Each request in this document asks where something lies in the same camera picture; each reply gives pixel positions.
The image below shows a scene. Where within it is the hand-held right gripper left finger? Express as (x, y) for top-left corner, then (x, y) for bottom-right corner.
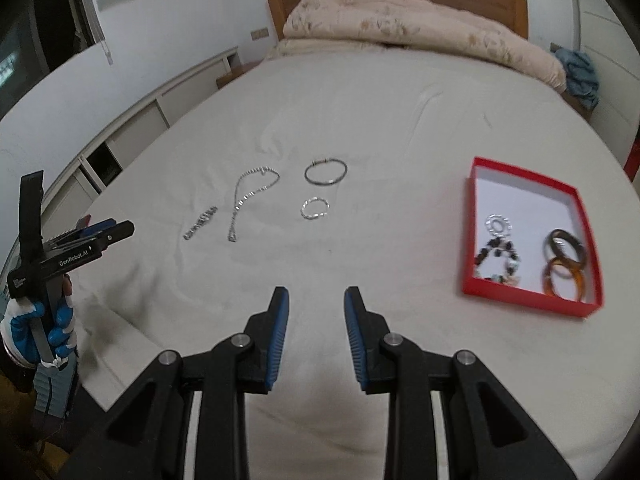
(60, 286), (290, 480)

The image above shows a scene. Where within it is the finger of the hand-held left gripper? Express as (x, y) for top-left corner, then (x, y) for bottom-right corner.
(47, 219), (118, 252)
(92, 221), (135, 253)

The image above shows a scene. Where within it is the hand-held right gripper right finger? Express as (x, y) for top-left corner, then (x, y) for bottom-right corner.
(344, 286), (578, 480)

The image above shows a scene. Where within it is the beaded stone bracelet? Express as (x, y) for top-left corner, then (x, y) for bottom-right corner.
(474, 237), (523, 286)

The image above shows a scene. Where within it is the large silver chain bracelet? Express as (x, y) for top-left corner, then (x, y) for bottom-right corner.
(484, 214), (516, 237)

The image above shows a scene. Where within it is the amber bangle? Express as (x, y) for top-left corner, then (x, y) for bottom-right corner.
(543, 257), (587, 302)

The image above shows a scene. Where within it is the dark brown bangle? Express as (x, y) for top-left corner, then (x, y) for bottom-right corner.
(545, 228), (587, 267)

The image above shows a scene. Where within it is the red cardboard box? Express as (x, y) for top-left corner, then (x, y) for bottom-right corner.
(461, 156), (605, 319)

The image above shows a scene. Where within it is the person's left hand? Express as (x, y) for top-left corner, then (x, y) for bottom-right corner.
(0, 280), (78, 366)

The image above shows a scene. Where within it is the silver wristwatch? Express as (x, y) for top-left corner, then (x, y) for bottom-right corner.
(183, 206), (218, 241)

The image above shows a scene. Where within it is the low white cabinet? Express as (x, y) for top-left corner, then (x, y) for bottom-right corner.
(0, 45), (241, 271)

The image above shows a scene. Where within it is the white curtain wand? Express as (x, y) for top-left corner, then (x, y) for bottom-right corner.
(75, 0), (114, 66)

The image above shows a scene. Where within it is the thin silver bangle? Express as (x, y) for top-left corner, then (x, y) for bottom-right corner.
(304, 159), (348, 186)

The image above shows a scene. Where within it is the beige floral duvet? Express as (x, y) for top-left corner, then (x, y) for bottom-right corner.
(275, 0), (567, 93)

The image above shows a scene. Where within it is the wooden nightstand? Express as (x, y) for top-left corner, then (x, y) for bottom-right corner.
(562, 91), (593, 122)

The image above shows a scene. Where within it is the red object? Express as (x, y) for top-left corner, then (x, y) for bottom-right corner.
(625, 130), (640, 183)

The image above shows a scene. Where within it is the blue cloth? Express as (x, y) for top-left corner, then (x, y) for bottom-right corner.
(555, 49), (600, 110)

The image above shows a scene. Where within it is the white louvered wardrobe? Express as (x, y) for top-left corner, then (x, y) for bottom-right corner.
(570, 0), (640, 171)

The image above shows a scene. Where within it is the silver necklace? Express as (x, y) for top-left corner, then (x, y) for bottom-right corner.
(227, 166), (280, 242)

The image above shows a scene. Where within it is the small silver chain bracelet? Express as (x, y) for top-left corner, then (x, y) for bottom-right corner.
(300, 197), (331, 221)

